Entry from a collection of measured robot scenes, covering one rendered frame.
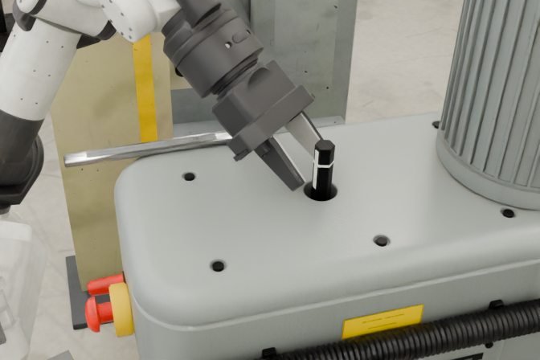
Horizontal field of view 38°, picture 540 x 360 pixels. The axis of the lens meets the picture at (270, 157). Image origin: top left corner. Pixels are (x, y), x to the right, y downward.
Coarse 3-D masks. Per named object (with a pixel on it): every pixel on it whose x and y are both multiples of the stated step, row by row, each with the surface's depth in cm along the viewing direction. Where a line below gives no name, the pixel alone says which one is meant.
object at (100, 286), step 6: (108, 276) 99; (114, 276) 99; (120, 276) 99; (90, 282) 98; (96, 282) 98; (102, 282) 98; (108, 282) 98; (114, 282) 98; (120, 282) 98; (90, 288) 98; (96, 288) 98; (102, 288) 98; (108, 288) 98; (96, 294) 98; (102, 294) 99
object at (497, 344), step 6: (492, 342) 91; (498, 342) 92; (468, 348) 91; (474, 348) 91; (480, 348) 91; (486, 348) 92; (492, 348) 92; (498, 348) 92; (438, 354) 90; (444, 354) 90; (450, 354) 90; (456, 354) 91; (462, 354) 91; (468, 354) 91; (474, 354) 92; (480, 354) 92; (486, 354) 93; (492, 354) 93; (498, 354) 94
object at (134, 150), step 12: (216, 132) 93; (132, 144) 90; (144, 144) 90; (156, 144) 90; (168, 144) 90; (180, 144) 91; (192, 144) 91; (204, 144) 91; (216, 144) 92; (72, 156) 88; (84, 156) 88; (96, 156) 88; (108, 156) 88; (120, 156) 89; (132, 156) 89
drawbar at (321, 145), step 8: (320, 144) 82; (328, 144) 82; (320, 152) 81; (328, 152) 81; (320, 160) 82; (328, 160) 82; (320, 168) 83; (328, 168) 83; (320, 176) 83; (328, 176) 83; (312, 184) 85; (320, 184) 84; (328, 184) 84; (312, 192) 86; (320, 192) 85; (328, 192) 85; (320, 200) 85
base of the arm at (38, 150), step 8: (40, 144) 117; (40, 152) 117; (40, 160) 117; (32, 168) 117; (40, 168) 117; (32, 176) 117; (24, 184) 118; (32, 184) 119; (0, 192) 116; (8, 192) 117; (16, 192) 118; (24, 192) 119; (0, 200) 116; (8, 200) 118; (16, 200) 119
